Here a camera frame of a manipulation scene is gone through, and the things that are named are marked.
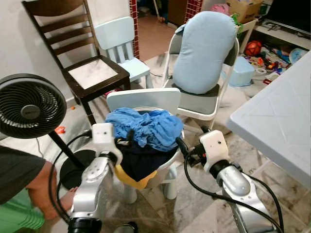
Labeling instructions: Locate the blue garment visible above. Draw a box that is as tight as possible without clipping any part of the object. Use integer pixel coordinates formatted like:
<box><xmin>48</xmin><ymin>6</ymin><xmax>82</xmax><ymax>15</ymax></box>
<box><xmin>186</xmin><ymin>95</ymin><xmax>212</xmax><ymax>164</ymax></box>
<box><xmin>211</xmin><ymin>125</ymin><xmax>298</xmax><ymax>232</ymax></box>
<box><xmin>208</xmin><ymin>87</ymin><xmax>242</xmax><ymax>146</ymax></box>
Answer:
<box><xmin>105</xmin><ymin>107</ymin><xmax>184</xmax><ymax>152</ymax></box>

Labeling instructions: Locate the white grey folding chair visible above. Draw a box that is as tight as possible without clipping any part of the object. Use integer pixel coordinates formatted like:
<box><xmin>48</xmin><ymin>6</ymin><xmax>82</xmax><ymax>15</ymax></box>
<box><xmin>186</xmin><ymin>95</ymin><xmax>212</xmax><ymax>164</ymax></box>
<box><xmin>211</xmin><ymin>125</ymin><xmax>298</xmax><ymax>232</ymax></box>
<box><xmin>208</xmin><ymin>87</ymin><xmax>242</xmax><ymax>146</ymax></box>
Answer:
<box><xmin>163</xmin><ymin>24</ymin><xmax>241</xmax><ymax>134</ymax></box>

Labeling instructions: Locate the dark navy garment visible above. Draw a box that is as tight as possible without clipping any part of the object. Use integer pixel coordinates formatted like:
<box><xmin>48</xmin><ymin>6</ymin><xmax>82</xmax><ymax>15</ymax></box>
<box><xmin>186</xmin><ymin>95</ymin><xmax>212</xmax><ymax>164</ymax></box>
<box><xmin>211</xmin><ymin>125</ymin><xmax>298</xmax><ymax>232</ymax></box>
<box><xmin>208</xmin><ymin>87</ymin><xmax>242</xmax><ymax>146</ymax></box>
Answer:
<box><xmin>116</xmin><ymin>141</ymin><xmax>178</xmax><ymax>183</ymax></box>

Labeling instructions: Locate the white round laundry basket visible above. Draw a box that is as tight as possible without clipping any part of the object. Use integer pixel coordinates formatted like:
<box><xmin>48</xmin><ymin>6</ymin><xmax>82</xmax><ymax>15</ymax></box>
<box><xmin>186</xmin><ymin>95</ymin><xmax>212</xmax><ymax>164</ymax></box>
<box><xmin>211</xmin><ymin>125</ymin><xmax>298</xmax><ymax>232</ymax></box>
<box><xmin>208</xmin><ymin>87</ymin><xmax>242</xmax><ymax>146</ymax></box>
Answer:
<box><xmin>109</xmin><ymin>106</ymin><xmax>185</xmax><ymax>190</ymax></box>

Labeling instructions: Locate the yellow garment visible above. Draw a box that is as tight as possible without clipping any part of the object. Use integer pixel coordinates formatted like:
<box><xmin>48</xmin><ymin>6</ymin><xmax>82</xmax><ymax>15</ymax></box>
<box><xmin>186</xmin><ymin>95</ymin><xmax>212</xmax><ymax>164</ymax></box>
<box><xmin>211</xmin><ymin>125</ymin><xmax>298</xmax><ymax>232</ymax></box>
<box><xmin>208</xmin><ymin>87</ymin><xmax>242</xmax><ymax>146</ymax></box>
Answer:
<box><xmin>114</xmin><ymin>164</ymin><xmax>158</xmax><ymax>190</ymax></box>

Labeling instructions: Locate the white plastic kids chair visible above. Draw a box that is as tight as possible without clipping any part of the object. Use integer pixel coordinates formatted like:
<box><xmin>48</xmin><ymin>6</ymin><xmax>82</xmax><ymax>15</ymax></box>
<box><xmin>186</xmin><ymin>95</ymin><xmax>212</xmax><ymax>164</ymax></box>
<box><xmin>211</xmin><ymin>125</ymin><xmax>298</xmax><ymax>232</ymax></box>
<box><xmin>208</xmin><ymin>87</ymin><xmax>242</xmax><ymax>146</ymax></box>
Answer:
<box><xmin>106</xmin><ymin>87</ymin><xmax>183</xmax><ymax>200</ymax></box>

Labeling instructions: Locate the light blue plastic stool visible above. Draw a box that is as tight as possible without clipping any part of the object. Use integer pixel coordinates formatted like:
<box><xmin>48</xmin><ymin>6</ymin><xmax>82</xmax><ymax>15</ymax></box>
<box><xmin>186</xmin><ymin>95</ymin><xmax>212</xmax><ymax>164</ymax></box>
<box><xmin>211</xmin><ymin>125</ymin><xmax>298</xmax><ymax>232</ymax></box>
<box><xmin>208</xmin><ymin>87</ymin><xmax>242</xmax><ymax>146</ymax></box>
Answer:
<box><xmin>228</xmin><ymin>56</ymin><xmax>256</xmax><ymax>88</ymax></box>

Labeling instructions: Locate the light blue folding table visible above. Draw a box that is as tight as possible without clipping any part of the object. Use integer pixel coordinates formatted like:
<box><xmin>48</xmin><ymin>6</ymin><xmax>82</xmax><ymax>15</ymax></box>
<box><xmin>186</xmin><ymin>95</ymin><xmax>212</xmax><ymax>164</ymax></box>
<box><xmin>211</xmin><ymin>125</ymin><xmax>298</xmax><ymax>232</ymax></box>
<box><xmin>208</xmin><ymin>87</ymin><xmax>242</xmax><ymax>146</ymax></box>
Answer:
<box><xmin>226</xmin><ymin>51</ymin><xmax>311</xmax><ymax>192</ymax></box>

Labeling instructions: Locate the dark wooden chair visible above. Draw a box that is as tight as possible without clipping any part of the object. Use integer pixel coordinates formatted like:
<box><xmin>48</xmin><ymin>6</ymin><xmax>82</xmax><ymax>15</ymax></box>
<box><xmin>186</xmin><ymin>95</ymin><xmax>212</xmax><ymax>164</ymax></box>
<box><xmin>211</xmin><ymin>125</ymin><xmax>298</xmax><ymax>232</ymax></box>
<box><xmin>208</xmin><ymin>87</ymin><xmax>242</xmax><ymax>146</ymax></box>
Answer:
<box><xmin>22</xmin><ymin>0</ymin><xmax>131</xmax><ymax>126</ymax></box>

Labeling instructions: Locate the light blue cushion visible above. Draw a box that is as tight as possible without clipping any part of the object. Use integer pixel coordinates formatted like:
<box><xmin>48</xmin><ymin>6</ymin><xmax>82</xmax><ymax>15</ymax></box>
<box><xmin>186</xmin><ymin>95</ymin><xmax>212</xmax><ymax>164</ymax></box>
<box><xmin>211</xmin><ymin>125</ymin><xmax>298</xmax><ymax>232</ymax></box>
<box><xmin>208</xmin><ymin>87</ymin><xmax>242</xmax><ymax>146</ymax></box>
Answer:
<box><xmin>173</xmin><ymin>11</ymin><xmax>237</xmax><ymax>95</ymax></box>

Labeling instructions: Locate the person in dark shorts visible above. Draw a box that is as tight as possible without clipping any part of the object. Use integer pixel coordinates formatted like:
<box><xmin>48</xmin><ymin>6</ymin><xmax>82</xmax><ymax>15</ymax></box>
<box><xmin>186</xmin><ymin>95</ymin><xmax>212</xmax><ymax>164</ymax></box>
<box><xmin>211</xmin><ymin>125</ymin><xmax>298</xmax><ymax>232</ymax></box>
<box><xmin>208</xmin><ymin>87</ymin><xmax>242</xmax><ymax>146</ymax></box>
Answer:
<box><xmin>0</xmin><ymin>146</ymin><xmax>79</xmax><ymax>223</ymax></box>

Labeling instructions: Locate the red ball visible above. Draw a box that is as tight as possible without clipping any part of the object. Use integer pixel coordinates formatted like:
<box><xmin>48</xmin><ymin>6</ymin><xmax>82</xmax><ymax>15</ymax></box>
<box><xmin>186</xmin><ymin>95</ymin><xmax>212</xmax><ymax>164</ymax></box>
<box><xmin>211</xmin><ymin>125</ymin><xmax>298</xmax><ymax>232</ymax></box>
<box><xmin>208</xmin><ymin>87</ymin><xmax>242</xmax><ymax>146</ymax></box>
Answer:
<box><xmin>244</xmin><ymin>40</ymin><xmax>263</xmax><ymax>57</ymax></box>

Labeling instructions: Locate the black standing fan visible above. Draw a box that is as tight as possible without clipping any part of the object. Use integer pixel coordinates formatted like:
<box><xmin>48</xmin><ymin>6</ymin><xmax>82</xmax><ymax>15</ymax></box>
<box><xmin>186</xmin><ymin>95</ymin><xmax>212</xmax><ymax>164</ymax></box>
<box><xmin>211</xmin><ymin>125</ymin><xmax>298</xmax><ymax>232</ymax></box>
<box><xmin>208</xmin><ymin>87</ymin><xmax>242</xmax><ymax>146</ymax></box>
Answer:
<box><xmin>0</xmin><ymin>73</ymin><xmax>98</xmax><ymax>190</ymax></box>

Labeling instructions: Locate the light blue kids chair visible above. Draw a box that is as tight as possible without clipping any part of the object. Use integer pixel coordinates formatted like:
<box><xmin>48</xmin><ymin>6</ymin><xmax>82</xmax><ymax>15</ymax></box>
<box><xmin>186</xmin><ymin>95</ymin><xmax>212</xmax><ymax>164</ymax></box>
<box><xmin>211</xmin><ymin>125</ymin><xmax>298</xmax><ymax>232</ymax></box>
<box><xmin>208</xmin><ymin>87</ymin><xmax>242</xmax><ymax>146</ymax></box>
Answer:
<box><xmin>94</xmin><ymin>16</ymin><xmax>151</xmax><ymax>89</ymax></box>

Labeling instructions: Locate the small white shelf table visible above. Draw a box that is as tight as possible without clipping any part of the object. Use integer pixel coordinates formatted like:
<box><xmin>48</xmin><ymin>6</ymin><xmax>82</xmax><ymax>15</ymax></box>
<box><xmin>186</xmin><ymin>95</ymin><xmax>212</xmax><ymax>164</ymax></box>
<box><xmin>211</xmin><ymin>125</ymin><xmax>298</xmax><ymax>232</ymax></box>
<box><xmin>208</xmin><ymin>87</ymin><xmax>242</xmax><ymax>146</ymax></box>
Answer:
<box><xmin>236</xmin><ymin>18</ymin><xmax>258</xmax><ymax>54</ymax></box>

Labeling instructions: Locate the green toy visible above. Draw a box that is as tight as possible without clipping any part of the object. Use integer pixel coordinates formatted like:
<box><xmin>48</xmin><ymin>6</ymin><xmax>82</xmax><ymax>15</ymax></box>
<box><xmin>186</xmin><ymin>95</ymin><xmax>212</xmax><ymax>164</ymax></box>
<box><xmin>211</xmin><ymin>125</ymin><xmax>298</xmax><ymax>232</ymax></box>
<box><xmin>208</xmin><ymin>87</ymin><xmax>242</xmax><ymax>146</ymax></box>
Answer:
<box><xmin>231</xmin><ymin>14</ymin><xmax>243</xmax><ymax>27</ymax></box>

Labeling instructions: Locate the pink bag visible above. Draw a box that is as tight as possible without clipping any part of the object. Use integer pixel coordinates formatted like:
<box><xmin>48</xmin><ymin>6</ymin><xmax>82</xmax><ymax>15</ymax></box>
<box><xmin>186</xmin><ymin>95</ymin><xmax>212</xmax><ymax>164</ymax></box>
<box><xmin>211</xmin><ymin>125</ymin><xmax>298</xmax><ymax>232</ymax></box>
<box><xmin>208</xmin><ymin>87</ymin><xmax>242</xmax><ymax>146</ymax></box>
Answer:
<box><xmin>210</xmin><ymin>4</ymin><xmax>230</xmax><ymax>15</ymax></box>

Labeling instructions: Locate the white television stand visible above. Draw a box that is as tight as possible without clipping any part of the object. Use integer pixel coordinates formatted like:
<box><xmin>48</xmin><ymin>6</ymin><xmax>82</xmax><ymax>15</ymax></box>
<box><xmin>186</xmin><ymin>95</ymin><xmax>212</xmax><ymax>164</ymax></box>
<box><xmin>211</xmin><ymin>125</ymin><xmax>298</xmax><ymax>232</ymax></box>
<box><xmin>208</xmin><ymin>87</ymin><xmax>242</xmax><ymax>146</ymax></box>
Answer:
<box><xmin>253</xmin><ymin>24</ymin><xmax>311</xmax><ymax>51</ymax></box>

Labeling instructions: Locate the cardboard box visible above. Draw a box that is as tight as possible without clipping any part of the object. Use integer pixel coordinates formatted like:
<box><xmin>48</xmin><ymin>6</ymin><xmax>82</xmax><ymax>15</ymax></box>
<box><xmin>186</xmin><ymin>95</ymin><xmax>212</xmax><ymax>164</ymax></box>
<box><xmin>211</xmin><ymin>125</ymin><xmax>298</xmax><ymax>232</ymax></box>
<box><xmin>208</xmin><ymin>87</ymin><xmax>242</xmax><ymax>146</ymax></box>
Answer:
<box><xmin>226</xmin><ymin>0</ymin><xmax>263</xmax><ymax>22</ymax></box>

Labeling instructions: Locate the green plastic stool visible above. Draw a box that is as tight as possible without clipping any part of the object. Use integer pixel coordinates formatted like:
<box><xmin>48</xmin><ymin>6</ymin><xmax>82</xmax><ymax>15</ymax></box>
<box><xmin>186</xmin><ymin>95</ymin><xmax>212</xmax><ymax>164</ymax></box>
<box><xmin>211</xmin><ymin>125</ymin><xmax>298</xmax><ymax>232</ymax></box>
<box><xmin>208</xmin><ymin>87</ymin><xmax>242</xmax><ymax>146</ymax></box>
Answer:
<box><xmin>0</xmin><ymin>189</ymin><xmax>47</xmax><ymax>233</ymax></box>

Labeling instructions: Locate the black television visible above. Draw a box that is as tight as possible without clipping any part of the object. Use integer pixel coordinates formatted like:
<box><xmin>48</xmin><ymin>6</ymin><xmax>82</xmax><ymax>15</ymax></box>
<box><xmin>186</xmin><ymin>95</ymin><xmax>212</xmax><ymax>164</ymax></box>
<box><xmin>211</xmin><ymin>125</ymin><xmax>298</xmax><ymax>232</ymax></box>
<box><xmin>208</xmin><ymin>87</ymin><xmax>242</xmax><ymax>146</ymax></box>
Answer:
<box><xmin>262</xmin><ymin>0</ymin><xmax>311</xmax><ymax>34</ymax></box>

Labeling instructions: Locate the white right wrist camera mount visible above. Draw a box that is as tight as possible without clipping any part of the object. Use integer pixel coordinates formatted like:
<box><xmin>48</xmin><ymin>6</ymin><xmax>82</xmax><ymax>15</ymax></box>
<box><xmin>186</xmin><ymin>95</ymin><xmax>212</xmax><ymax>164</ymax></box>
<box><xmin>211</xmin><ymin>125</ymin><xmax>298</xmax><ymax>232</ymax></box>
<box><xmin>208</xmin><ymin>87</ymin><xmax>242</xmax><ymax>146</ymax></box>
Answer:
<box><xmin>199</xmin><ymin>130</ymin><xmax>230</xmax><ymax>173</ymax></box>

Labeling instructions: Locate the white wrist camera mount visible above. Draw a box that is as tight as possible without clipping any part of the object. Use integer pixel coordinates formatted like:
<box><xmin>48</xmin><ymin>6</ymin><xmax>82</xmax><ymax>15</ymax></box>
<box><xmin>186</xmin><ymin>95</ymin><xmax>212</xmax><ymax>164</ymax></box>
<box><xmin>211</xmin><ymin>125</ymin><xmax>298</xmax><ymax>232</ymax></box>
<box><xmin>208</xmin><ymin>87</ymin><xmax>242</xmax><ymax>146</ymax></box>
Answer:
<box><xmin>91</xmin><ymin>123</ymin><xmax>122</xmax><ymax>163</ymax></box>
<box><xmin>199</xmin><ymin>130</ymin><xmax>230</xmax><ymax>173</ymax></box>

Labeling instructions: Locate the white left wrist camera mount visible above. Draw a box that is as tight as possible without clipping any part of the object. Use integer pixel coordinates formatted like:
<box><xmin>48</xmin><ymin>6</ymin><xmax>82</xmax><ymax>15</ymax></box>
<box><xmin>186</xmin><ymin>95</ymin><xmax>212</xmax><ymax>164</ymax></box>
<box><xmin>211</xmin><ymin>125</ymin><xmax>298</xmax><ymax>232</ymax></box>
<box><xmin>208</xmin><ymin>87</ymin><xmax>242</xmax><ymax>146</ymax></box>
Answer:
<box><xmin>91</xmin><ymin>123</ymin><xmax>122</xmax><ymax>163</ymax></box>

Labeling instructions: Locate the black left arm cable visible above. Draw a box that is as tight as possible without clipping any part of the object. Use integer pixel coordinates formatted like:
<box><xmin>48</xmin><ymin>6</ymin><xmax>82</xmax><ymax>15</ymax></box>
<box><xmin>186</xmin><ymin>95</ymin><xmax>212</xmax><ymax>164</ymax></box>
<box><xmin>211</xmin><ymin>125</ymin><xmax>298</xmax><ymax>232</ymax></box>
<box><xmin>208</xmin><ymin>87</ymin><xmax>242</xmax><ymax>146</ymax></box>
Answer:
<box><xmin>57</xmin><ymin>154</ymin><xmax>100</xmax><ymax>221</ymax></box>
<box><xmin>49</xmin><ymin>129</ymin><xmax>94</xmax><ymax>225</ymax></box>

